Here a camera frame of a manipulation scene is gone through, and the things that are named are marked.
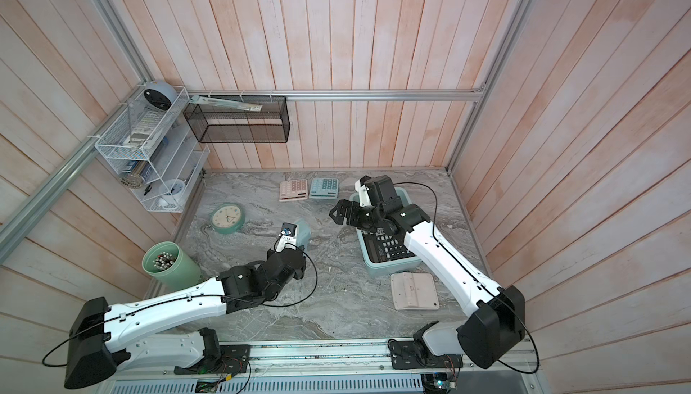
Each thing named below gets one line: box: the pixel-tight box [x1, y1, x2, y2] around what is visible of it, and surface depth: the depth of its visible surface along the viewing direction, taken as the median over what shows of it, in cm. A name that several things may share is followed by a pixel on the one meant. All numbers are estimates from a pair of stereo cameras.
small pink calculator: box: [278, 179, 308, 203], surface depth 113 cm
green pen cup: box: [142, 241, 201, 291], surface depth 78 cm
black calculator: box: [361, 227, 416, 264], surface depth 87 cm
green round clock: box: [209, 202, 246, 235], surface depth 103 cm
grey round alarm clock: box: [143, 80, 179, 111], surface depth 83 cm
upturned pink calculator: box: [390, 272, 440, 311], surface depth 85 cm
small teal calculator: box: [308, 178, 340, 199], surface depth 113 cm
